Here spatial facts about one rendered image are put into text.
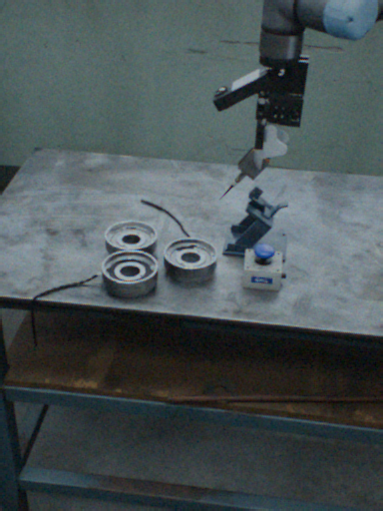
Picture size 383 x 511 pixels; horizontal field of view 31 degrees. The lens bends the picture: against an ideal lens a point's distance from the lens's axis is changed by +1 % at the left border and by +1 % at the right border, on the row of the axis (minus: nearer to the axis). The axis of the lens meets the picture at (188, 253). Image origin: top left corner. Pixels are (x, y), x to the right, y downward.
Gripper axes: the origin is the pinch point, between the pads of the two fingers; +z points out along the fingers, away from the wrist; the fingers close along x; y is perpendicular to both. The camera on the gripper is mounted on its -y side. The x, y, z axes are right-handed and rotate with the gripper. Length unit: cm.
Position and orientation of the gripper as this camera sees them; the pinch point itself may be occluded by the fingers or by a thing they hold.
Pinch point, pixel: (256, 159)
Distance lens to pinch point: 135.2
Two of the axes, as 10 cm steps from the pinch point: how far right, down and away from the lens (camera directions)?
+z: -0.3, 8.2, 5.6
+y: 9.9, 1.2, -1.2
